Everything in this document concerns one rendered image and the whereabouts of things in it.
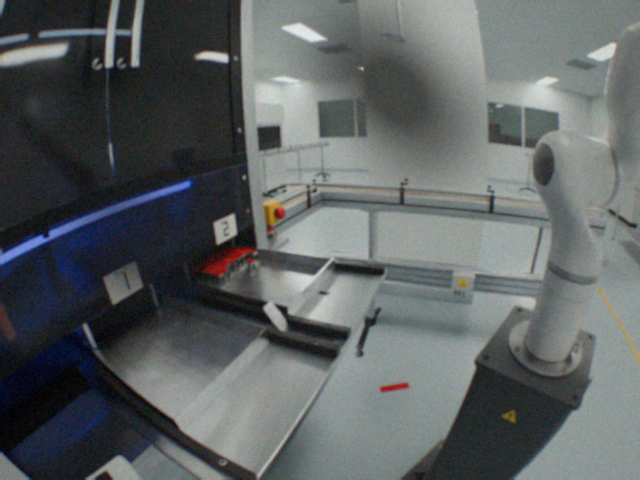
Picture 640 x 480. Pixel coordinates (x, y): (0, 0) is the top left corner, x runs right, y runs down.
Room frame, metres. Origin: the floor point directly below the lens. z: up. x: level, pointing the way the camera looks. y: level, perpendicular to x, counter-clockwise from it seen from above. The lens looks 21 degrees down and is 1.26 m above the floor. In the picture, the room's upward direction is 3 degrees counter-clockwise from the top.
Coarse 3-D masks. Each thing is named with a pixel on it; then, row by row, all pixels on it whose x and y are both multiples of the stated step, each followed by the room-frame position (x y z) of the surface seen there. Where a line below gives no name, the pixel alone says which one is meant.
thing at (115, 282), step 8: (128, 264) 0.47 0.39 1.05; (120, 272) 0.45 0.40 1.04; (128, 272) 0.47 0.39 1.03; (136, 272) 0.49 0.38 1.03; (104, 280) 0.41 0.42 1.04; (112, 280) 0.43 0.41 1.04; (120, 280) 0.45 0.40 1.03; (128, 280) 0.46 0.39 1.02; (136, 280) 0.48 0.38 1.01; (112, 288) 0.42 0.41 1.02; (120, 288) 0.44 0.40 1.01; (136, 288) 0.47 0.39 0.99; (112, 296) 0.42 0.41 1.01; (120, 296) 0.43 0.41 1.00
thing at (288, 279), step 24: (264, 264) 0.82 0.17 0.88; (288, 264) 0.81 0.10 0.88; (312, 264) 0.79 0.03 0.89; (192, 288) 0.66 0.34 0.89; (216, 288) 0.62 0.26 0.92; (240, 288) 0.67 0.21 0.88; (264, 288) 0.67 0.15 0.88; (288, 288) 0.67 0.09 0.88; (312, 288) 0.64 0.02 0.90; (288, 312) 0.53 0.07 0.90
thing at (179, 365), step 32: (160, 320) 0.52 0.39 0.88; (192, 320) 0.53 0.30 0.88; (224, 320) 0.50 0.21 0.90; (96, 352) 0.38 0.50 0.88; (128, 352) 0.39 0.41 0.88; (160, 352) 0.41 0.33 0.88; (192, 352) 0.42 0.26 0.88; (224, 352) 0.42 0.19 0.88; (256, 352) 0.42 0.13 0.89; (128, 384) 0.28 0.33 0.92; (160, 384) 0.32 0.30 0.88; (192, 384) 0.33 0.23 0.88; (224, 384) 0.33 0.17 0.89; (192, 416) 0.25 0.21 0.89
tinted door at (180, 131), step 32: (128, 0) 0.52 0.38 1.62; (160, 0) 0.61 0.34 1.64; (192, 0) 0.71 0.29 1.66; (224, 0) 0.82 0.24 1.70; (128, 32) 0.53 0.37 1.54; (160, 32) 0.62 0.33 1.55; (192, 32) 0.71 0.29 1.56; (224, 32) 0.82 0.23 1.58; (128, 64) 0.54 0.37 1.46; (160, 64) 0.62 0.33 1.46; (192, 64) 0.71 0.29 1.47; (224, 64) 0.82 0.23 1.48; (128, 96) 0.54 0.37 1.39; (160, 96) 0.62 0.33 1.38; (192, 96) 0.71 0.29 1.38; (224, 96) 0.82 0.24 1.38; (128, 128) 0.54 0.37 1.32; (160, 128) 0.61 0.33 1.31; (192, 128) 0.70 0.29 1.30; (224, 128) 0.81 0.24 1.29; (128, 160) 0.53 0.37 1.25; (160, 160) 0.61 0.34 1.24; (192, 160) 0.69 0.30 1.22
